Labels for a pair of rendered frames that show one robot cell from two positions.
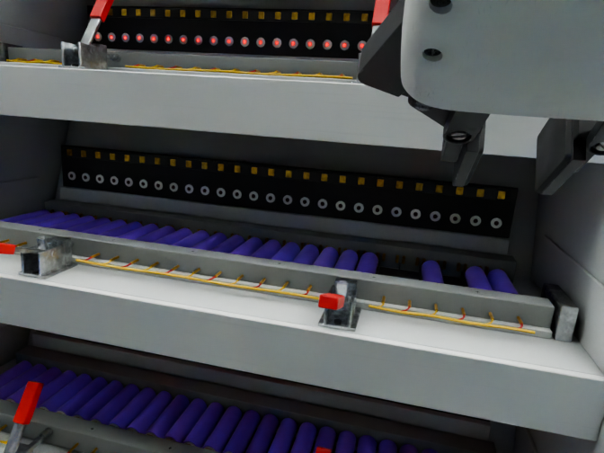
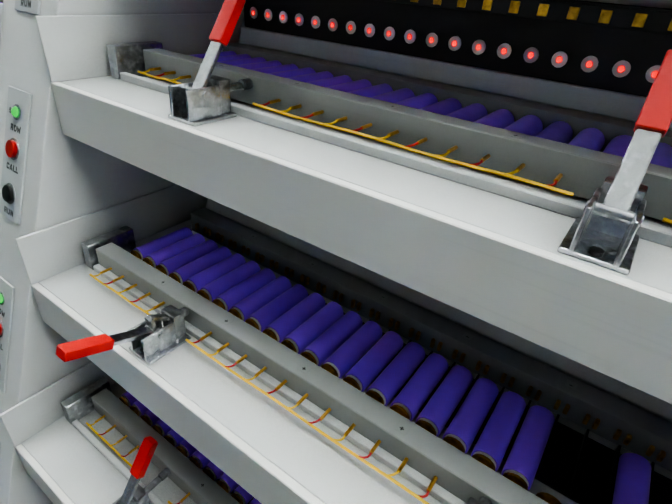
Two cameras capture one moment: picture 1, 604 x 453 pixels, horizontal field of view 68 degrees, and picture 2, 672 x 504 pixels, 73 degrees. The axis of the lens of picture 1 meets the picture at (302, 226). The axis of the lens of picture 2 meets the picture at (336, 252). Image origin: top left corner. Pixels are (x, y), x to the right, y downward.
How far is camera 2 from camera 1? 21 cm
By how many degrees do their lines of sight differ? 25
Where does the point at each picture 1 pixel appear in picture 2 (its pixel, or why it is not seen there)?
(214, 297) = (312, 452)
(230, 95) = (359, 217)
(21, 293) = (129, 371)
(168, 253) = (276, 364)
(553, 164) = not seen: outside the picture
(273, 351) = not seen: outside the picture
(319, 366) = not seen: outside the picture
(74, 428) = (187, 478)
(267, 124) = (406, 271)
